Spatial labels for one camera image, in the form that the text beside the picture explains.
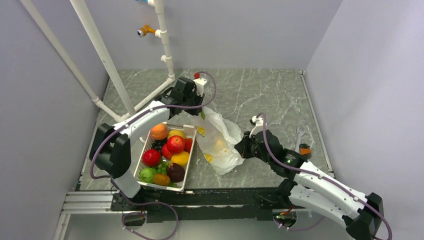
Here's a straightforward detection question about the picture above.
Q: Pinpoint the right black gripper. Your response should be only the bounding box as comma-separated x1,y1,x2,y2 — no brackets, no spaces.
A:
234,130,273,165

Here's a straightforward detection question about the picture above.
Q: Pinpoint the white plastic bag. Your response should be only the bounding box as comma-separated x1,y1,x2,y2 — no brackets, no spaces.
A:
177,106,244,176

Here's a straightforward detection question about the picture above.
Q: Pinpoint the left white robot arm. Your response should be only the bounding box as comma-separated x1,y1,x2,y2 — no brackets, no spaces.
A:
89,77,208,210

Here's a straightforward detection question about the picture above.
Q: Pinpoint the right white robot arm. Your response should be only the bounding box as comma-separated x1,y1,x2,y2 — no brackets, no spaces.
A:
234,130,393,240

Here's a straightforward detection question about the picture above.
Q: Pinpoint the yellow fake fruit in bag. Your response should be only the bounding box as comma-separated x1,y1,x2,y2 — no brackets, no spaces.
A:
214,139,228,154

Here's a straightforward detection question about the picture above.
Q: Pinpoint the yellow lemon fake fruit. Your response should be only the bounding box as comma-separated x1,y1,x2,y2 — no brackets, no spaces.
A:
167,129,187,139

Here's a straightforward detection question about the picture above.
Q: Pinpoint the orange peach fake fruit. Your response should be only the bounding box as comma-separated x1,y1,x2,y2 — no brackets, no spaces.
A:
150,123,169,141

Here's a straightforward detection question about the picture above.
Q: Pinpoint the red strawberry fake fruit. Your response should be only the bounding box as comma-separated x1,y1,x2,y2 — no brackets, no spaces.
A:
184,138,193,153

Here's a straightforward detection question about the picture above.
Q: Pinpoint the red apple fake fruit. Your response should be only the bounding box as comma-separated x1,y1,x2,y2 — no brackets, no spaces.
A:
166,135,185,154

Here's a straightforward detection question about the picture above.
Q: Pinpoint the dark blueberries fake fruit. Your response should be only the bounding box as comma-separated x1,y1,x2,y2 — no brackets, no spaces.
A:
151,138,168,152

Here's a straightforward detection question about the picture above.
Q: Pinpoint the yellow mango fake fruit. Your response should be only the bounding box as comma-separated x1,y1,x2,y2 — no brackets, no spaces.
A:
170,151,190,167

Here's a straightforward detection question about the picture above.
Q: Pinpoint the red tomato fake fruit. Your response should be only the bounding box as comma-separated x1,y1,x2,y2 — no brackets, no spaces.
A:
141,149,162,168

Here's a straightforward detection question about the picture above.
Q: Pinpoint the green grapes fake fruit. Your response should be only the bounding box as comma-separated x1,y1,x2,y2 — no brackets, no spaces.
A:
156,161,170,175

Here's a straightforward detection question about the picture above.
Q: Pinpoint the dark purple fake fruit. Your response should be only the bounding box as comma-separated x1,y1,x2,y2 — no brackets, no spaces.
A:
166,163,186,183

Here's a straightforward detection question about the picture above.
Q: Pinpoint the brown kiwi fake fruit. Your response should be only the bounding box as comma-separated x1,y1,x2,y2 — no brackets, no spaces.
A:
152,173,171,186

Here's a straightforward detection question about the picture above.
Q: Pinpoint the green round fake fruit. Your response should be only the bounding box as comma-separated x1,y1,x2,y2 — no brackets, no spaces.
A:
139,167,157,184

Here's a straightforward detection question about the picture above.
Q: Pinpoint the white plastic basket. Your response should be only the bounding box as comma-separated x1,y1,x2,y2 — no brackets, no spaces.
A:
134,122,196,192

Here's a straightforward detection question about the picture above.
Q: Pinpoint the silver wrench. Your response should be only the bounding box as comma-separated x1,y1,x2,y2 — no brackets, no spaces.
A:
295,126,306,153

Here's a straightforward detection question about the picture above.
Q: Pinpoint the orange silver valve knob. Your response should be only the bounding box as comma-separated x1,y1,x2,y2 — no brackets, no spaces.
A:
136,24,157,38

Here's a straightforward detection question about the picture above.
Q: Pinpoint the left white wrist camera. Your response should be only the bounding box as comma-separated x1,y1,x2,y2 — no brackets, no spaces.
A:
193,72,208,97

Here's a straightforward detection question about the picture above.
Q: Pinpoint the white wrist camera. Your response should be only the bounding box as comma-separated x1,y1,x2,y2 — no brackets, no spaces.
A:
193,72,208,97
249,115,266,138

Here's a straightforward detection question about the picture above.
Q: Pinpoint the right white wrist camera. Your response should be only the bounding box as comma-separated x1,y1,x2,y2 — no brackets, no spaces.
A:
249,115,266,138

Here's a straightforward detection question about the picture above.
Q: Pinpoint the white PVC pipe frame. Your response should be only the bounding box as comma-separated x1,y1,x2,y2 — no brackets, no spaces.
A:
21,0,176,123

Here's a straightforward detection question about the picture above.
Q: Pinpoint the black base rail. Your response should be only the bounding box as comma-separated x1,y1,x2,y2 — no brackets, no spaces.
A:
110,187,293,223

